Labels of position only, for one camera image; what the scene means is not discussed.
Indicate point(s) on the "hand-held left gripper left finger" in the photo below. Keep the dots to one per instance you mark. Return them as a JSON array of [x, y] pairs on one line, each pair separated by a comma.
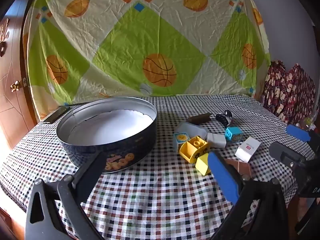
[[92, 170]]

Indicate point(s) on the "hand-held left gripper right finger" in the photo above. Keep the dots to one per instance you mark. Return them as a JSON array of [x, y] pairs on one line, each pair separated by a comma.
[[222, 175]]

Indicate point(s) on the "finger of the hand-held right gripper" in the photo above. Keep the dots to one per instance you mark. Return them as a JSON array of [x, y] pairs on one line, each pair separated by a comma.
[[285, 152], [297, 132]]

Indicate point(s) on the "small yellow toy block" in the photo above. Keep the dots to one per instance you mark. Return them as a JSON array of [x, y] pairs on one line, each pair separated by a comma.
[[203, 165]]

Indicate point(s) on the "small white carton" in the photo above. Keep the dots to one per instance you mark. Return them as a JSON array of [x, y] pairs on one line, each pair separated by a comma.
[[246, 151]]

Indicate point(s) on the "yellow face toy block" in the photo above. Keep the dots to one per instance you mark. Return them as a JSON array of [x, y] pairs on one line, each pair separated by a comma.
[[192, 150]]

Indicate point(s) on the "blue toy block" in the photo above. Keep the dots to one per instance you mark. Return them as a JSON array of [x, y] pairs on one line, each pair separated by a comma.
[[232, 133]]

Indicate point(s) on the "translucent white plastic box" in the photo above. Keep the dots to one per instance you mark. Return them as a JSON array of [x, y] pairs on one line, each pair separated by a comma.
[[193, 130]]

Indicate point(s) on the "round dark cookie tin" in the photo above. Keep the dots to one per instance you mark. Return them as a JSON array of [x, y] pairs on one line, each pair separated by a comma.
[[140, 143]]

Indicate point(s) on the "white sun print block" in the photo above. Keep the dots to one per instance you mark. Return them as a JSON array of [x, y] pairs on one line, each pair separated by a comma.
[[180, 138]]

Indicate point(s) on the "black sequined hair claw clip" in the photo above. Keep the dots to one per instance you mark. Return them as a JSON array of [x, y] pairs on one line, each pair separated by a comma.
[[223, 118]]

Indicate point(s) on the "small colourful toy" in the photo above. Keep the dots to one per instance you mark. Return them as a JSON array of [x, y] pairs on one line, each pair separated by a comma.
[[308, 122]]

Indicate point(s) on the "red plaid printed cloth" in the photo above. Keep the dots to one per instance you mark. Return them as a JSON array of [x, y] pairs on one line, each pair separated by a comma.
[[287, 92]]

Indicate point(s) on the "white paper tin liner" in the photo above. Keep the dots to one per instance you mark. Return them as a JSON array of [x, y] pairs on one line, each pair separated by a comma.
[[112, 127]]

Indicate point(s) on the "checkered tablecloth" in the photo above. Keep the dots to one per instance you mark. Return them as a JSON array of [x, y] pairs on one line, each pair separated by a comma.
[[160, 192]]

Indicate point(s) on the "basketball print bed sheet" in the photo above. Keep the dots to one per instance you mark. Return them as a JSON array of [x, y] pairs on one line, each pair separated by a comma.
[[125, 42]]

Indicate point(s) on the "brown wooden door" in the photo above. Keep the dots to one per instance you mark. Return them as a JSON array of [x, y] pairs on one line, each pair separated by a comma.
[[12, 55]]

